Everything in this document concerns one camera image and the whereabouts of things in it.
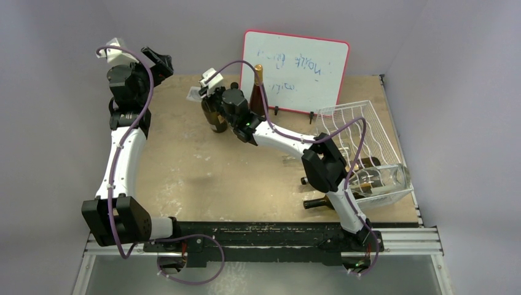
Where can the white ruler set package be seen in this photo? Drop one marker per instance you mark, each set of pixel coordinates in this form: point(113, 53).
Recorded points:
point(193, 94)

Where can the pink framed whiteboard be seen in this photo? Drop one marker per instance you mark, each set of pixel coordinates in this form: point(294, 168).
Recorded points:
point(301, 74)

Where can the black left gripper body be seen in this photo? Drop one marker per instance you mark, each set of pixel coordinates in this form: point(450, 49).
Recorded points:
point(141, 74)

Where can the brown wine bottle gold cap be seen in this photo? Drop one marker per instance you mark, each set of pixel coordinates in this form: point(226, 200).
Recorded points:
point(256, 103)

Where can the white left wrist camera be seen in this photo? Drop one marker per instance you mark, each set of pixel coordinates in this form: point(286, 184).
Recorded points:
point(116, 57)

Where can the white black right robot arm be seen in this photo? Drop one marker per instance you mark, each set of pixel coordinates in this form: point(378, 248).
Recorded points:
point(324, 165)

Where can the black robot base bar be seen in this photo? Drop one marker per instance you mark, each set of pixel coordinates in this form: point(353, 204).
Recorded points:
point(319, 242)

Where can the dark olive bottle rear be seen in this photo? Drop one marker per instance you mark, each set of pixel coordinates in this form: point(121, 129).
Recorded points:
point(364, 162)

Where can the white wire wine rack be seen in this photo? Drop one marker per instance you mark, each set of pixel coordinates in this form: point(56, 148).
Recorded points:
point(368, 139)

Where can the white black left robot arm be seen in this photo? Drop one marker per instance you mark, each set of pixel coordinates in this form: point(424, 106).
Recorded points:
point(114, 216)

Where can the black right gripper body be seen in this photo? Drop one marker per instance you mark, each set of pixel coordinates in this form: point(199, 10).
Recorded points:
point(212, 94)

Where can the dark green bottle black cap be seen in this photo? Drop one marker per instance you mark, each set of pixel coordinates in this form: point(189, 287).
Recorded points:
point(320, 202)

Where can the large clear square bottle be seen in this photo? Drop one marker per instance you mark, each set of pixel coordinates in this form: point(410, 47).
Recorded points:
point(380, 180)

